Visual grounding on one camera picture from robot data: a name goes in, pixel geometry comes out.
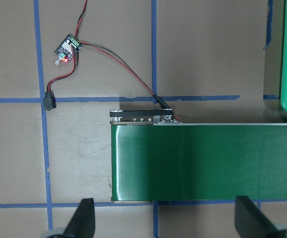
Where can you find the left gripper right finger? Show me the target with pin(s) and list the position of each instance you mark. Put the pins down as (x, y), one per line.
(250, 222)

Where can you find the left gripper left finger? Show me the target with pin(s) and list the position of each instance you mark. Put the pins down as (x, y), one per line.
(82, 223)

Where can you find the green conveyor belt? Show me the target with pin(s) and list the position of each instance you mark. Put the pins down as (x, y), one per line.
(157, 158)

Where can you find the small motor controller board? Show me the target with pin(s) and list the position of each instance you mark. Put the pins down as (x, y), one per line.
(67, 49)

